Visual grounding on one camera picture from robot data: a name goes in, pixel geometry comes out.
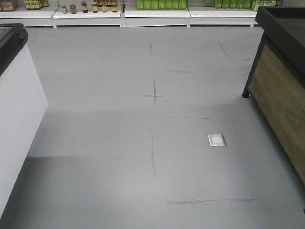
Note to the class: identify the white store shelving unit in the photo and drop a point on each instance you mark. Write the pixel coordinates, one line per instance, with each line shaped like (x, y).
(69, 13)

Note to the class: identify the white chest freezer black lid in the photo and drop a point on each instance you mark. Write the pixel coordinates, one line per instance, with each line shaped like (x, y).
(22, 105)

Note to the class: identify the metal floor outlet cover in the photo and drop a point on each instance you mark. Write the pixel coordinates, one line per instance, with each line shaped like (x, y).
(216, 140)

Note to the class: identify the black wooden produce display stand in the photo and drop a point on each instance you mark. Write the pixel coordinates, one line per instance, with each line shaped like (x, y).
(276, 81)

